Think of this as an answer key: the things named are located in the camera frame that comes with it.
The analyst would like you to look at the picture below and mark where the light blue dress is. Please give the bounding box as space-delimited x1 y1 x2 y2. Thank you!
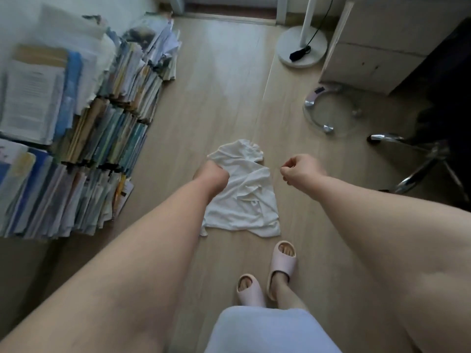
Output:
204 306 343 353

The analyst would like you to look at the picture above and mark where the white cloth garment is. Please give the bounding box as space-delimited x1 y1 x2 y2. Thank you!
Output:
200 139 281 239

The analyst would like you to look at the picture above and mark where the person's right forearm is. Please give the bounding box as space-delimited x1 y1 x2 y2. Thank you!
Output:
311 175 471 353

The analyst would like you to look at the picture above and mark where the round glass bathroom scale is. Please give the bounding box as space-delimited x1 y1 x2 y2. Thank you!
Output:
302 82 364 139

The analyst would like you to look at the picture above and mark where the black power cable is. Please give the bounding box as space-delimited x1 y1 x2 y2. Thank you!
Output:
289 0 335 63

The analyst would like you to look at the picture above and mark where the person's left forearm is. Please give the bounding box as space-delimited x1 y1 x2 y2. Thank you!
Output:
0 179 221 353

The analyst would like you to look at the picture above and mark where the pile of books and papers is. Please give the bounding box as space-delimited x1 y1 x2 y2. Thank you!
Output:
0 3 183 241

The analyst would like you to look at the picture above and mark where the person's right leg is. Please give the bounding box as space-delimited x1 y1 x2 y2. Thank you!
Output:
274 272 308 311

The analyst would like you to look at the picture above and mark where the white fan stand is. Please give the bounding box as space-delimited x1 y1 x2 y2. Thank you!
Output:
275 0 328 69

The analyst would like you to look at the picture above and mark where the pale pink slipper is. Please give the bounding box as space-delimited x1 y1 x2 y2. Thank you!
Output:
236 274 266 309
266 240 297 302

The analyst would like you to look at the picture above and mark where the person's left hand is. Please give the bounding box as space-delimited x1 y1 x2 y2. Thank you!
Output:
193 160 231 203

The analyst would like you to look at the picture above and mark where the beige wooden cabinet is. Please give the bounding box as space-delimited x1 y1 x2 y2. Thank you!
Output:
319 0 471 96

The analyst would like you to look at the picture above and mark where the person's right hand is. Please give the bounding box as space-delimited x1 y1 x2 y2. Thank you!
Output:
280 154 329 198

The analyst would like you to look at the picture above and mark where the black office chair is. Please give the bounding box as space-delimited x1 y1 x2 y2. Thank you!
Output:
367 18 471 213

